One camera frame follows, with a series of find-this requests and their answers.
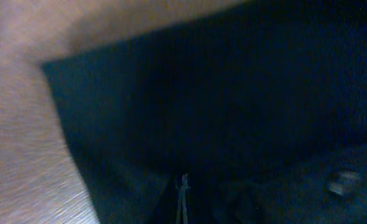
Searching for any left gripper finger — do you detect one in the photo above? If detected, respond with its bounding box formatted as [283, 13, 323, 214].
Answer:
[182, 174, 221, 224]
[149, 174, 183, 224]

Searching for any black t-shirt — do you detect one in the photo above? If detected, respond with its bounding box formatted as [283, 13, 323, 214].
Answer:
[41, 1, 367, 223]

